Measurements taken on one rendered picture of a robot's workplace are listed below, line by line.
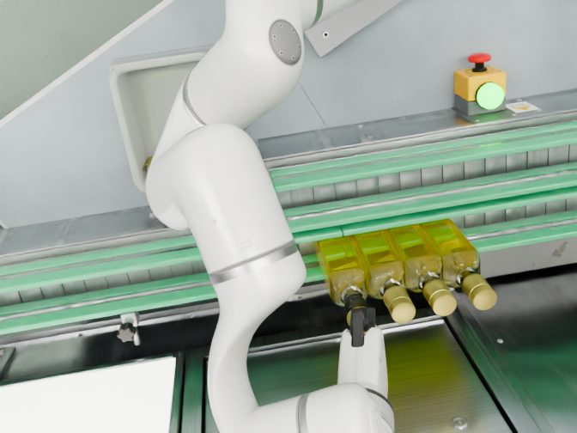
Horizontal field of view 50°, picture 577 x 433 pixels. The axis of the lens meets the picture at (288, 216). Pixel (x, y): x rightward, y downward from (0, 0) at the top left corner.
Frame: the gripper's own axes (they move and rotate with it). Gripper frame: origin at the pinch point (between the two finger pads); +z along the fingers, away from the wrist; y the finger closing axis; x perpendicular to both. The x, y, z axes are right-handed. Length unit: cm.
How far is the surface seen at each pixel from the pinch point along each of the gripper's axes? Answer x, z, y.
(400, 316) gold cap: -4.7, 3.9, -0.5
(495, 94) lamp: -23, 41, 19
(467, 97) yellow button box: -18.3, 42.7, 18.2
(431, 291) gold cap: -9.1, 7.2, 1.1
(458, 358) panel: -12.7, 10.3, -13.0
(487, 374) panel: -16.2, 5.9, -12.4
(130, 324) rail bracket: 38.2, 9.6, -4.0
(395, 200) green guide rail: -4.7, 29.0, 5.5
